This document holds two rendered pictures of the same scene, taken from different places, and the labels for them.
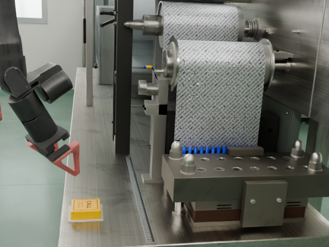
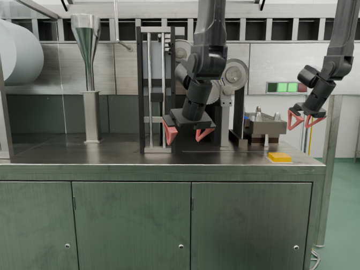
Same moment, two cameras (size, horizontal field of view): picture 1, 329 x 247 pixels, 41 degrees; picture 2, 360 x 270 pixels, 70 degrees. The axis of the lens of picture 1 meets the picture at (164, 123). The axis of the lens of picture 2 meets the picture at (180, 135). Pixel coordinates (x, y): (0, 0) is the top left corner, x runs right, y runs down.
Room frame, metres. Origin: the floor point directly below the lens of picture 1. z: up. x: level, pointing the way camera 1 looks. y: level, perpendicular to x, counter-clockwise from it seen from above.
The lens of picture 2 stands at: (1.17, 1.25, 1.21)
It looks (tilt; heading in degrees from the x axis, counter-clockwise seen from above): 11 degrees down; 281
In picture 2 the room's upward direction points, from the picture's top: straight up
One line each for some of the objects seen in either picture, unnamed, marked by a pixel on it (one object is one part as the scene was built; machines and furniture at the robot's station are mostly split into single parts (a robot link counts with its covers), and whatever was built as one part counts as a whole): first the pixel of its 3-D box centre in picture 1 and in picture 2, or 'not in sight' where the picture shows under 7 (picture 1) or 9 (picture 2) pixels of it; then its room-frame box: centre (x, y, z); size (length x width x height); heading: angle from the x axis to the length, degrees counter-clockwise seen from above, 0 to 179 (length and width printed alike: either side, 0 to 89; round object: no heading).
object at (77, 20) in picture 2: not in sight; (85, 23); (1.90, 0.01, 1.50); 0.14 x 0.14 x 0.06
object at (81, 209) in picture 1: (85, 209); (279, 157); (0.97, 0.18, 0.91); 0.07 x 0.07 x 0.02; 11
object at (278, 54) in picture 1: (279, 53); not in sight; (1.23, -0.31, 1.28); 0.06 x 0.05 x 0.02; 101
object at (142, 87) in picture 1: (142, 87); (227, 90); (1.19, 0.07, 1.18); 0.04 x 0.02 x 0.04; 11
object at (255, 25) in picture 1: (247, 28); not in sight; (1.47, -0.26, 1.33); 0.07 x 0.07 x 0.07; 11
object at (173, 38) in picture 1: (172, 63); (232, 74); (1.17, -0.01, 1.25); 0.15 x 0.01 x 0.15; 11
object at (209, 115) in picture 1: (218, 119); (239, 102); (1.14, -0.14, 1.11); 0.23 x 0.01 x 0.18; 101
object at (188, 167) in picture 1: (188, 162); (277, 115); (0.95, -0.06, 1.05); 0.04 x 0.04 x 0.04
